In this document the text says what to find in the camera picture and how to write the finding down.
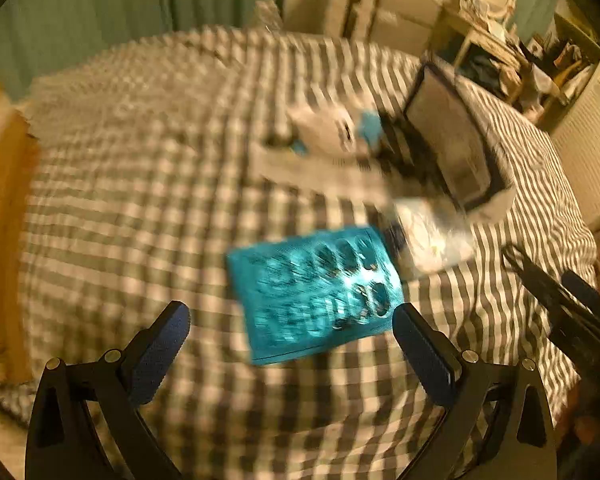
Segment grey mini fridge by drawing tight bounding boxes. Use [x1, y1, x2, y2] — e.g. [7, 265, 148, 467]
[368, 0, 449, 56]

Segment floral tissue paper pack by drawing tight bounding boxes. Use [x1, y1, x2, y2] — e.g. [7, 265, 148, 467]
[380, 196, 476, 281]

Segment brown cardboard box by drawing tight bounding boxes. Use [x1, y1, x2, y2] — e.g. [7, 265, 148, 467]
[0, 83, 40, 386]

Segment teal blister pill pack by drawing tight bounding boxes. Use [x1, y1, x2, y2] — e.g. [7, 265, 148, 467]
[227, 226, 404, 365]

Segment white drawer cabinet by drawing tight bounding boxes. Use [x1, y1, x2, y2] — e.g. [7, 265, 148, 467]
[318, 0, 377, 41]

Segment green curtain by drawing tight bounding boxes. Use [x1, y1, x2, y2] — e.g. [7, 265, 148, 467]
[0, 0, 282, 100]

